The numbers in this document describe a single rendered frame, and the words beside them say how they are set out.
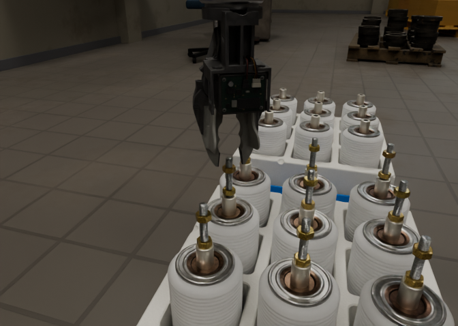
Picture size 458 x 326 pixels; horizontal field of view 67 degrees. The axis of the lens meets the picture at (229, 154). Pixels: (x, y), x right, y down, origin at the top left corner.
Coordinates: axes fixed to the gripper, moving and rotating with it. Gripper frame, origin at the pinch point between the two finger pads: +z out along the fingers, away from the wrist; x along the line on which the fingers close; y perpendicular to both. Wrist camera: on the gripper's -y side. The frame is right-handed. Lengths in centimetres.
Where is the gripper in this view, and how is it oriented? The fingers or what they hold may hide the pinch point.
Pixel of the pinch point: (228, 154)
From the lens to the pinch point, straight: 50.9
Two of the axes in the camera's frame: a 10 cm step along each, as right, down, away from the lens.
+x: 9.8, -0.9, 1.8
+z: 0.0, 9.0, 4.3
